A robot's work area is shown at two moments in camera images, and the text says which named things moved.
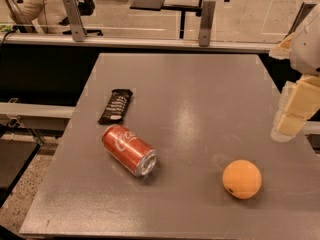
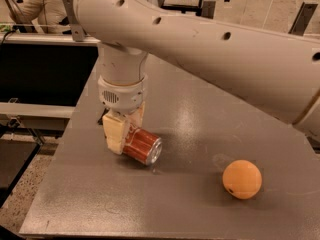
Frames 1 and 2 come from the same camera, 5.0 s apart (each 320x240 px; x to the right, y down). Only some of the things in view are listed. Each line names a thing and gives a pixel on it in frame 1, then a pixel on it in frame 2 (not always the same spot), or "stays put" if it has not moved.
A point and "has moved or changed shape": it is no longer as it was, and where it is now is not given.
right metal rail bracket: x=301 y=14 stays put
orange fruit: x=241 y=179 stays put
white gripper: x=307 y=52 → x=124 y=98
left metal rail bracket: x=75 y=18 stays put
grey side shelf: x=36 y=116 stays put
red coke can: x=140 y=159 has moved or changed shape
